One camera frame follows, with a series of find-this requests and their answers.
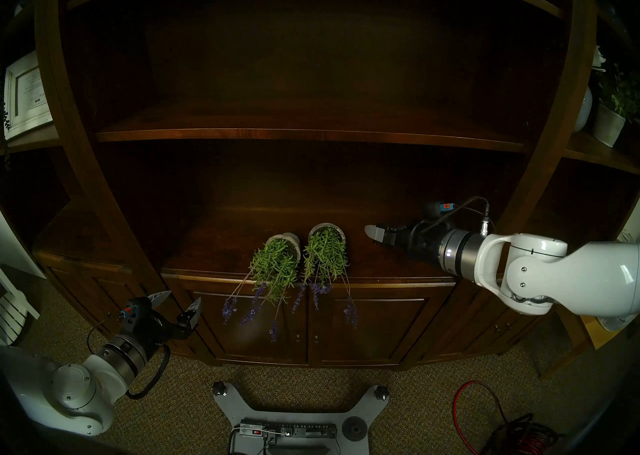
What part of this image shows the braided right arm cable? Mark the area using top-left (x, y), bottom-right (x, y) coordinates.
top-left (425, 196), bottom-right (493, 236)

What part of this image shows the white slatted wooden chair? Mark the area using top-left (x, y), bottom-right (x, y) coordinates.
top-left (0, 267), bottom-right (41, 347)

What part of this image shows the black and red cable coil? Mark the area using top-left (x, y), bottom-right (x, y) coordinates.
top-left (482, 413), bottom-right (556, 455)

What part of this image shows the dark wooden shelf cabinet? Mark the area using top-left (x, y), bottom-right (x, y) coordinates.
top-left (0, 0), bottom-right (640, 372)

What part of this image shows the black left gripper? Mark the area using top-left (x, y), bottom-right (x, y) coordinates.
top-left (141, 290), bottom-right (203, 349)

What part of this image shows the green plant in white pot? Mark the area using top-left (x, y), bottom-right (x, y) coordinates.
top-left (591, 62), bottom-right (640, 148)

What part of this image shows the black round disk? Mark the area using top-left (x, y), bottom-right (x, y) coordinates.
top-left (342, 417), bottom-right (368, 441)

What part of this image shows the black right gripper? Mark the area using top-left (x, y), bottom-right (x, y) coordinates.
top-left (365, 218), bottom-right (444, 262)

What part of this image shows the white round vase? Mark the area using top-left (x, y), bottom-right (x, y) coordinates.
top-left (574, 87), bottom-right (594, 133)

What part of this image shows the fake lavender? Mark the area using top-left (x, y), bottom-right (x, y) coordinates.
top-left (221, 232), bottom-right (303, 343)
top-left (291, 223), bottom-right (361, 331)

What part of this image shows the dark trailing plant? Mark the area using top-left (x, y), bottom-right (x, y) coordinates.
top-left (0, 102), bottom-right (12, 170)

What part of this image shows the black power strip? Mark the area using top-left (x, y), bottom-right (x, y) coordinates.
top-left (239, 422), bottom-right (338, 439)

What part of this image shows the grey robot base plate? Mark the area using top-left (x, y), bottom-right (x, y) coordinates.
top-left (212, 382), bottom-right (390, 455)

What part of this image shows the white framed certificate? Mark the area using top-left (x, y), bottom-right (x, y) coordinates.
top-left (4, 50), bottom-right (54, 141)

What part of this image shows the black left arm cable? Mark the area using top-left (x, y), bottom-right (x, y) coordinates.
top-left (125, 343), bottom-right (172, 401)

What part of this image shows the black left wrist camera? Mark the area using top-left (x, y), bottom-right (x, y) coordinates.
top-left (119, 297), bottom-right (152, 326)

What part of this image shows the wooden cabinet door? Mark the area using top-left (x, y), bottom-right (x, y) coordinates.
top-left (308, 287), bottom-right (433, 366)
top-left (187, 289), bottom-right (308, 365)

